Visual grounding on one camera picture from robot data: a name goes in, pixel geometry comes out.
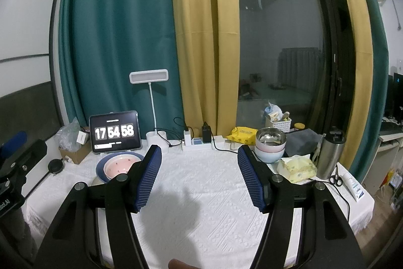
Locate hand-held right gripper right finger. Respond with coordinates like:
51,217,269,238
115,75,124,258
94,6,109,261
237,145,367,269

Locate white bowl with pink inside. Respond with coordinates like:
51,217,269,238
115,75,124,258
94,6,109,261
105,156,145,180

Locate white power strip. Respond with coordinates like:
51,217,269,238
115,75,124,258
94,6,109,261
181,137,227,152

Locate white ointment tube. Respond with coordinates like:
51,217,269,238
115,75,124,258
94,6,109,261
343,171,366,202

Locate steel thermos bottle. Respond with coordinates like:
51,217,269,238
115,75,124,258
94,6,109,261
312,127,347,180

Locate clear plastic bag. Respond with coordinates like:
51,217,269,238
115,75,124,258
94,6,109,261
58,117,84,151

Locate white side desk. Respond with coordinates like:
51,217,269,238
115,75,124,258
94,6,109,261
362,122,403,194

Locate small pink bowl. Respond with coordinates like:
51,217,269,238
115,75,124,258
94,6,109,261
254,140,286,154

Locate grey cloth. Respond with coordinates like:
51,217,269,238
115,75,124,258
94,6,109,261
285,128,325,159

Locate light blue packet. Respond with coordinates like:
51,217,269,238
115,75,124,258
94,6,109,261
261,102,282,121

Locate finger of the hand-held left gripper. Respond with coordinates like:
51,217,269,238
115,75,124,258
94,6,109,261
0,130,48,184

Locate white storage basket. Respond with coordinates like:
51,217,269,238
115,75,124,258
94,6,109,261
265,116,292,132

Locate black scissors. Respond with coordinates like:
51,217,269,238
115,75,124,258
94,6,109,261
329,166,344,187

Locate teal curtain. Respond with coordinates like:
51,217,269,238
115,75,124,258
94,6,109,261
343,0,398,184
57,0,185,144

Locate black computer monitor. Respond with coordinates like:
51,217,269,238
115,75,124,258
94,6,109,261
382,72,403,121

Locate white tablecloth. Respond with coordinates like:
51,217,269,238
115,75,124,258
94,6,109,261
23,138,375,269

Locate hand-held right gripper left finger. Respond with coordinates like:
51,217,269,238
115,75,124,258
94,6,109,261
36,145,162,269

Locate cardboard box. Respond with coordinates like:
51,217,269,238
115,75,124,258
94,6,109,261
58,141,92,165

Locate black charger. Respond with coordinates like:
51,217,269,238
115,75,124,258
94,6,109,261
201,122,213,143

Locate steel bowl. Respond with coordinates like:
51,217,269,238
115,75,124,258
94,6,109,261
256,127,287,145

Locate black round pouch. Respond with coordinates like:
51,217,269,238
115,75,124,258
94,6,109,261
48,159,64,176

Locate person's right hand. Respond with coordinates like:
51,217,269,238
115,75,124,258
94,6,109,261
168,258,193,269

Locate black lamp cable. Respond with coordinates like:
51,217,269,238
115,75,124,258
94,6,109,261
154,129,183,148

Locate black charger cable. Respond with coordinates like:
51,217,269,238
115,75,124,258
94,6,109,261
211,130,240,151
173,117,189,134

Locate white desk lamp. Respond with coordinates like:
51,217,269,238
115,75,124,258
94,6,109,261
129,69,169,147

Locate light blue bowl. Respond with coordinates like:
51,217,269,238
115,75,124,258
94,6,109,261
255,148,285,164

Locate blue plate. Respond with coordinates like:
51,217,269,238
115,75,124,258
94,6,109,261
95,152,146,181

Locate dark window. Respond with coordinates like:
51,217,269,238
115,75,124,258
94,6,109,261
231,0,356,144

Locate yellow curtain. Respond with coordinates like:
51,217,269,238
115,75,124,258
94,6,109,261
169,0,242,144
324,0,383,165

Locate tablet showing clock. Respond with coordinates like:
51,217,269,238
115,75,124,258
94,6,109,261
89,111,143,154

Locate pale yellow tissue packet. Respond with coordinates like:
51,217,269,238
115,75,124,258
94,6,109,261
276,155,318,184

